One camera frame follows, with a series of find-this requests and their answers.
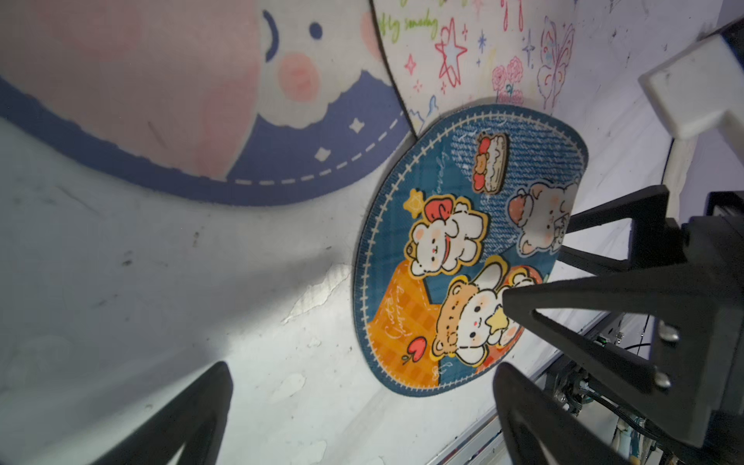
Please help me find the white butterfly round coaster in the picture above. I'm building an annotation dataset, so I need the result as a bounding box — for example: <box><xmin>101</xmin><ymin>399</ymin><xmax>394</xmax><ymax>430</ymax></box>
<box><xmin>372</xmin><ymin>0</ymin><xmax>579</xmax><ymax>135</ymax></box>

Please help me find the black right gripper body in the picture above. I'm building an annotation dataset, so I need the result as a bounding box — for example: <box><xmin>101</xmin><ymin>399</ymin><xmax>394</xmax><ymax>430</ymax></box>
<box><xmin>630</xmin><ymin>191</ymin><xmax>743</xmax><ymax>448</ymax></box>

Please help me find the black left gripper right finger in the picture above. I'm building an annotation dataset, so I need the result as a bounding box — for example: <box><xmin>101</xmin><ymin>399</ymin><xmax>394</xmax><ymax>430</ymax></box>
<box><xmin>493</xmin><ymin>362</ymin><xmax>616</xmax><ymax>464</ymax></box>

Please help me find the blue bears large coaster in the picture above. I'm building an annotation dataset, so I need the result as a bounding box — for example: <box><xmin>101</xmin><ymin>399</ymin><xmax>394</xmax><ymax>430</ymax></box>
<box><xmin>353</xmin><ymin>104</ymin><xmax>589</xmax><ymax>397</ymax></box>

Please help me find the purple planet round coaster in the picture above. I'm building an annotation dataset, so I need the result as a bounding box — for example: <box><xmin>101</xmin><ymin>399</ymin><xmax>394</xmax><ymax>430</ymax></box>
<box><xmin>1</xmin><ymin>1</ymin><xmax>411</xmax><ymax>207</ymax></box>

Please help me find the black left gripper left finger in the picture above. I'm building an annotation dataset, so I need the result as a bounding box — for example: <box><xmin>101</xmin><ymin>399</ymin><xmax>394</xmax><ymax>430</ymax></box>
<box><xmin>95</xmin><ymin>362</ymin><xmax>234</xmax><ymax>464</ymax></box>

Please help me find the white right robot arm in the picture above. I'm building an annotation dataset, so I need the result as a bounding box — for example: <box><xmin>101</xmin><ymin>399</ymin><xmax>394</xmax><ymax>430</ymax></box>
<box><xmin>505</xmin><ymin>17</ymin><xmax>743</xmax><ymax>450</ymax></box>

